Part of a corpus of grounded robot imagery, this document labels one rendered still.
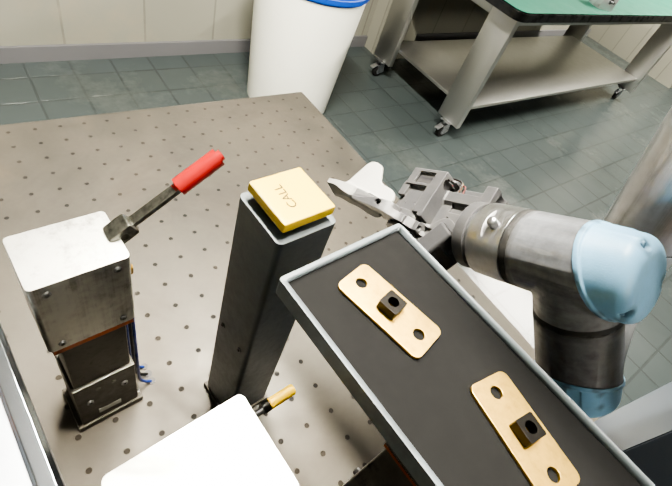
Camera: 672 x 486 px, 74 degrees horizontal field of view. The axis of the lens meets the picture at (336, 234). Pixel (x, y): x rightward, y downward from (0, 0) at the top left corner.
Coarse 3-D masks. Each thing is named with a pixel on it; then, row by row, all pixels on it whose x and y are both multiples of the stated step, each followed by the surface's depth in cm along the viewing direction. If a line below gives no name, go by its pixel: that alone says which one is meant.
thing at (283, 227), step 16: (272, 176) 42; (288, 176) 43; (304, 176) 43; (256, 192) 40; (272, 192) 41; (288, 192) 41; (304, 192) 42; (320, 192) 42; (272, 208) 39; (288, 208) 40; (304, 208) 40; (320, 208) 41; (288, 224) 39; (304, 224) 40
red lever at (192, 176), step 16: (208, 160) 45; (176, 176) 45; (192, 176) 45; (208, 176) 46; (176, 192) 45; (144, 208) 45; (112, 224) 44; (128, 224) 44; (112, 240) 44; (128, 240) 45
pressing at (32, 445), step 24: (0, 336) 41; (0, 360) 40; (0, 384) 38; (24, 384) 39; (0, 408) 37; (24, 408) 38; (0, 432) 36; (24, 432) 37; (0, 456) 35; (24, 456) 36; (48, 456) 36; (0, 480) 34; (24, 480) 35; (48, 480) 35
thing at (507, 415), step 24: (480, 384) 33; (504, 384) 33; (480, 408) 32; (504, 408) 32; (528, 408) 33; (504, 432) 31; (528, 432) 30; (528, 456) 30; (552, 456) 31; (528, 480) 29; (576, 480) 30
